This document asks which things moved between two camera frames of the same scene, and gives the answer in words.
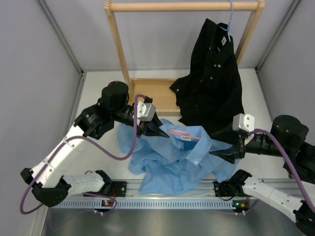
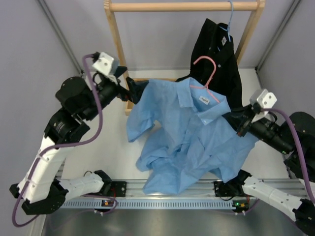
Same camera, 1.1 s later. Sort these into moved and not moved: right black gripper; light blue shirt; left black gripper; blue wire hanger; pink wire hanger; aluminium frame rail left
Moved: right black gripper; light blue shirt; left black gripper; pink wire hanger
Not moved: blue wire hanger; aluminium frame rail left
